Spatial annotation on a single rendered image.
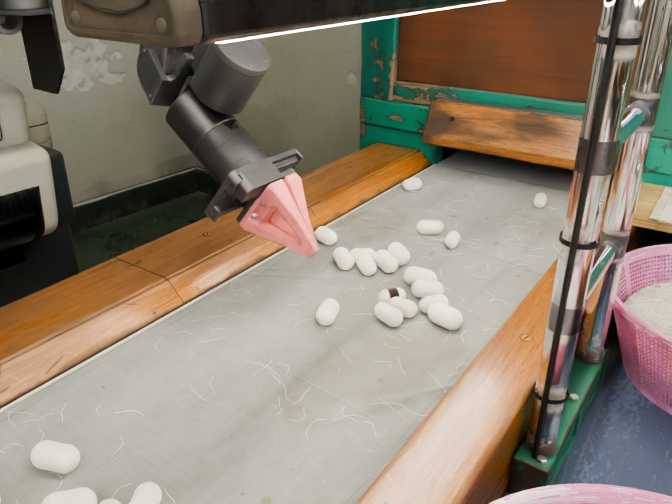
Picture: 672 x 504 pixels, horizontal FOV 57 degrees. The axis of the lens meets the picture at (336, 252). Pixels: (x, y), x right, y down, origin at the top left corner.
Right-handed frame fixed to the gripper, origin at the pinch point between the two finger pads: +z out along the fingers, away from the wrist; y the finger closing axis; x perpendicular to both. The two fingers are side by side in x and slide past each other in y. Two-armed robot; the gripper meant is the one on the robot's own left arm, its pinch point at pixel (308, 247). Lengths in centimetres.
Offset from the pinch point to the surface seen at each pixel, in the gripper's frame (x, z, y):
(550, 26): -17, -7, 53
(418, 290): -0.6, 10.2, 8.2
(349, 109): 77, -58, 153
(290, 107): 99, -80, 155
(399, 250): 2.2, 5.2, 14.2
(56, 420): 10.3, -0.6, -24.8
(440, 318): -3.4, 13.7, 4.3
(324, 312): 2.4, 5.9, -1.7
